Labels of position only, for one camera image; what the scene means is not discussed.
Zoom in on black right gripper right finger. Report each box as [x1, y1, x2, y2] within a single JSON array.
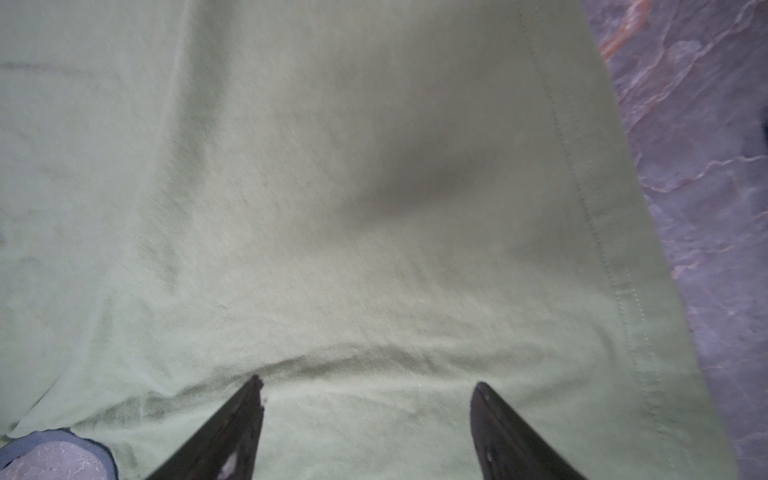
[[470, 382, 584, 480]]

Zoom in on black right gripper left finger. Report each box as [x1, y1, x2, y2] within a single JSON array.
[[149, 375, 264, 480]]

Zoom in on green tank top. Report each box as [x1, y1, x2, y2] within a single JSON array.
[[1, 1, 738, 479]]

